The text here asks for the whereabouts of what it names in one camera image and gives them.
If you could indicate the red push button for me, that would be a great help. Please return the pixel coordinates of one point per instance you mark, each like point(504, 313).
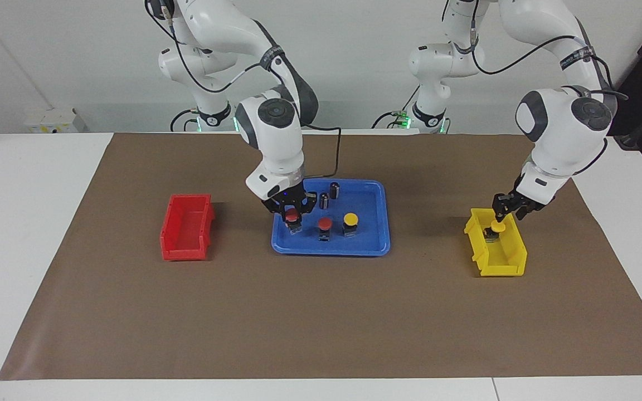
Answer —
point(293, 215)
point(325, 223)

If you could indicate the red plastic bin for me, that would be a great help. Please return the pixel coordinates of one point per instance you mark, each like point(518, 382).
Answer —
point(187, 228)

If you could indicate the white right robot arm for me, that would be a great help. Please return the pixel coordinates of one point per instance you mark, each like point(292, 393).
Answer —
point(279, 145)

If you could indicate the black cylindrical capacitor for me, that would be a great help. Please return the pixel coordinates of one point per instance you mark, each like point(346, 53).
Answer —
point(335, 190)
point(324, 201)

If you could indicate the yellow push button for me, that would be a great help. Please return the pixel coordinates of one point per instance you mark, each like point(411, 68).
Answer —
point(350, 218)
point(497, 228)

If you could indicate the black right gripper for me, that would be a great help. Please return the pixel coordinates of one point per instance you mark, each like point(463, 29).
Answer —
point(290, 197)

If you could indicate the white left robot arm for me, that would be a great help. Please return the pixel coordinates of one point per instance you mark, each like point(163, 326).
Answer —
point(560, 133)

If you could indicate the yellow plastic bin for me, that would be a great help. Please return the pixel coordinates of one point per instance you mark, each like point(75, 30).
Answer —
point(502, 259)

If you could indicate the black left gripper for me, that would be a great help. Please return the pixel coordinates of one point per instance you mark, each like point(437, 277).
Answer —
point(516, 199)

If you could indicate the blue plastic tray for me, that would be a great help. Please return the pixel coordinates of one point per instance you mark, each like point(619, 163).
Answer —
point(368, 195)

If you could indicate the white wall socket box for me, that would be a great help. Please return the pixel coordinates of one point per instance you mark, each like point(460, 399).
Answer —
point(53, 121)

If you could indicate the brown paper table mat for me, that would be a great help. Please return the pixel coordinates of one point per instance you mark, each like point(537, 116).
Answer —
point(321, 317)

